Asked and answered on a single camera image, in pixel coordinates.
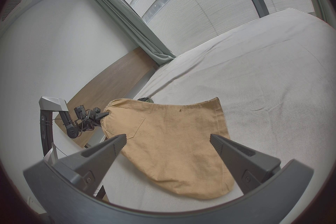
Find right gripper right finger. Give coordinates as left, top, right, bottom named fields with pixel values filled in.
left=210, top=134, right=281, bottom=195

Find window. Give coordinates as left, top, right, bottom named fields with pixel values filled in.
left=96, top=0, right=324, bottom=57

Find bed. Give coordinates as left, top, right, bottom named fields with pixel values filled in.
left=52, top=9, right=336, bottom=209

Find tan shorts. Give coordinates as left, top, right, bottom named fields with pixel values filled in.
left=101, top=97, right=235, bottom=200

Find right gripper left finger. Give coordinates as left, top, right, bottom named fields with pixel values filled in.
left=54, top=134, right=127, bottom=195

